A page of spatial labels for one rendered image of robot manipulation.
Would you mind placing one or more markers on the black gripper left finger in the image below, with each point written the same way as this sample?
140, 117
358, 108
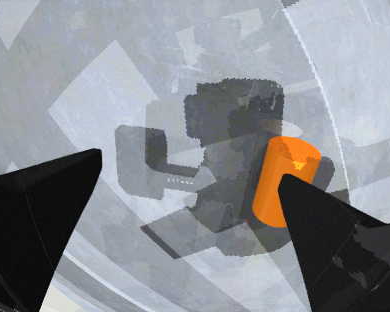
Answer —
39, 208

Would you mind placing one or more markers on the orange knob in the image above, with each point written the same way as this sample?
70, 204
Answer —
285, 154

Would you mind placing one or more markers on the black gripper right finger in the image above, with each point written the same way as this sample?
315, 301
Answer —
344, 254

